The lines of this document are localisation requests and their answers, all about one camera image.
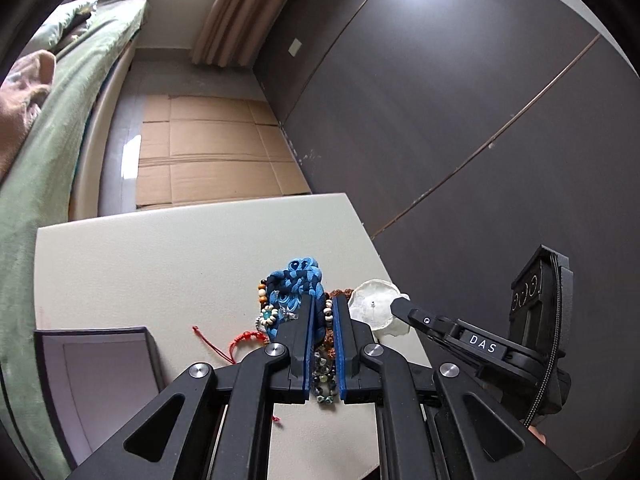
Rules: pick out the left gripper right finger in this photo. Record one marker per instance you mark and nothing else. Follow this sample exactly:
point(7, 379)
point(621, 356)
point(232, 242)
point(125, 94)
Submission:
point(435, 423)

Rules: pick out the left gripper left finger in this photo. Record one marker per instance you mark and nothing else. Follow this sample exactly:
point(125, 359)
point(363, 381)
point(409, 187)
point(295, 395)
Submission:
point(212, 423)

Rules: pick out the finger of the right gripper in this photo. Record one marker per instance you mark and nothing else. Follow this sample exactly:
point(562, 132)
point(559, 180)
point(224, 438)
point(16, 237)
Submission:
point(435, 327)

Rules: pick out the black jewelry box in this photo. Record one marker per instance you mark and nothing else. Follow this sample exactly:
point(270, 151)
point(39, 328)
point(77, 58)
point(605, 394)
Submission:
point(94, 381)

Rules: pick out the right hand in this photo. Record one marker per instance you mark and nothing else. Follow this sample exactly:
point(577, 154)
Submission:
point(541, 437)

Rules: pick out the white shell dish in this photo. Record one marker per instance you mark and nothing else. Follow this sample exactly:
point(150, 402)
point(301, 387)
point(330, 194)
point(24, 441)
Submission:
point(371, 303)

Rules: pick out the dark wooden wardrobe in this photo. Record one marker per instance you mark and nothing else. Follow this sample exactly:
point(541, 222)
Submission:
point(467, 133)

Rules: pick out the flattened cardboard on floor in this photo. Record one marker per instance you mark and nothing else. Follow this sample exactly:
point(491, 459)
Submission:
point(207, 149)

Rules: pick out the green bed mattress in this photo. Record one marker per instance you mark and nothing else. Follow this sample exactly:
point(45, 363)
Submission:
point(35, 193)

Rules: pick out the right pink curtain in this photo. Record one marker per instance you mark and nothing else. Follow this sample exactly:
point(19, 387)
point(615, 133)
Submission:
point(234, 31)

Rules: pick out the pink fleece blanket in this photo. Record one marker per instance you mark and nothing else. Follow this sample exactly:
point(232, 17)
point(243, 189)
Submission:
point(23, 92)

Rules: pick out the light green quilt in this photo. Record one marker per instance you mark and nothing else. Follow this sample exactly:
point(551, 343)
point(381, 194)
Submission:
point(58, 24)

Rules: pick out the white wall socket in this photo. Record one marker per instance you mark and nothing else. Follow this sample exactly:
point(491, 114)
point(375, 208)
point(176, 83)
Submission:
point(294, 47)

